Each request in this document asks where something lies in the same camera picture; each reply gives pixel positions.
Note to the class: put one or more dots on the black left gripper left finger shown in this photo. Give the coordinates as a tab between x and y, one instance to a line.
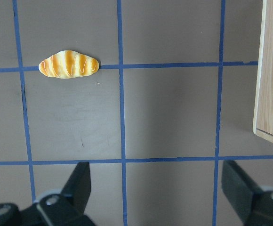
73	198

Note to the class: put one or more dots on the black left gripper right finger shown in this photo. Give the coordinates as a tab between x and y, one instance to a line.
251	202

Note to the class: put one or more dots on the toy bread loaf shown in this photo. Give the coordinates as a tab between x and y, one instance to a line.
68	64

